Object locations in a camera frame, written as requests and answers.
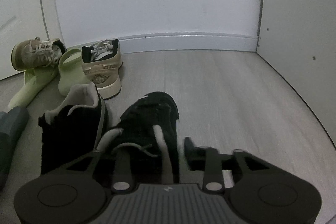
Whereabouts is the black puma sneaker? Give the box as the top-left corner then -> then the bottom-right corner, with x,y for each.
38,83 -> 109,175
93,92 -> 180,185

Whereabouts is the light green slide sandal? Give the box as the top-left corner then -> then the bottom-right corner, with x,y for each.
58,48 -> 90,96
9,67 -> 59,110

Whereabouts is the white door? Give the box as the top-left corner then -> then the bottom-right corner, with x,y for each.
0,0 -> 47,79

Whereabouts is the grey-blue slide sandal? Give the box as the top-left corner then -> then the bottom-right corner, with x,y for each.
0,106 -> 29,190

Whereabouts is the beige jordan sneaker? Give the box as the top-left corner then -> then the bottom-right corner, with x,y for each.
81,39 -> 123,99
11,37 -> 67,71

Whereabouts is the white cabinet panel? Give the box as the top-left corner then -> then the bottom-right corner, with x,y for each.
257,0 -> 335,139

